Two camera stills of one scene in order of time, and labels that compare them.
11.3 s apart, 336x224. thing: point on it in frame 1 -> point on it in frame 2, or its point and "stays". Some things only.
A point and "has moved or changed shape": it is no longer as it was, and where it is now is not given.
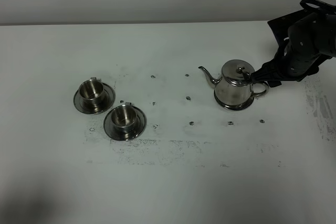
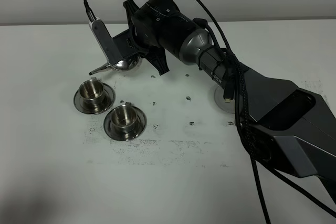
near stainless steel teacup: (124, 117) stays
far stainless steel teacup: (91, 91) stays
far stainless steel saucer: (108, 99) stays
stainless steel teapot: (235, 89) has moved or changed shape
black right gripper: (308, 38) -> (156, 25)
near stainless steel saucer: (110, 130) stays
